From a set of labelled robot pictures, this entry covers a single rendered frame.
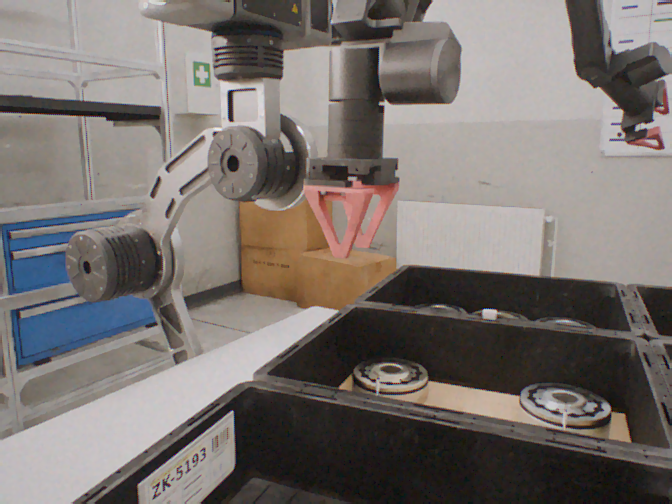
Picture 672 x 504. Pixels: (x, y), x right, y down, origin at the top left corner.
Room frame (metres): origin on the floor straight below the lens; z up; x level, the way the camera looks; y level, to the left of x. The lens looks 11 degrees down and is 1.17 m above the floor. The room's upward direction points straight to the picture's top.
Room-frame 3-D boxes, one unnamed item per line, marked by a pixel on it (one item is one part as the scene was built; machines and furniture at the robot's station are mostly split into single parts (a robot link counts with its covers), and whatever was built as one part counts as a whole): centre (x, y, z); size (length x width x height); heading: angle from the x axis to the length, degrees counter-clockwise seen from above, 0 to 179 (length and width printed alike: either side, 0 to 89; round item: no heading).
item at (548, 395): (0.61, -0.28, 0.86); 0.05 x 0.05 x 0.01
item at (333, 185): (0.55, -0.01, 1.10); 0.07 x 0.07 x 0.09; 66
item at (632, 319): (0.86, -0.26, 0.92); 0.40 x 0.30 x 0.02; 67
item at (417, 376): (0.70, -0.07, 0.86); 0.10 x 0.10 x 0.01
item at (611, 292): (0.86, -0.26, 0.87); 0.40 x 0.30 x 0.11; 67
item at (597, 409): (0.61, -0.28, 0.86); 0.10 x 0.10 x 0.01
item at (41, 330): (2.29, 1.04, 0.60); 0.72 x 0.03 x 0.56; 147
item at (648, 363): (0.59, -0.15, 0.92); 0.40 x 0.30 x 0.02; 67
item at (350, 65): (0.56, -0.03, 1.23); 0.07 x 0.06 x 0.07; 57
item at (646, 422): (0.59, -0.15, 0.87); 0.40 x 0.30 x 0.11; 67
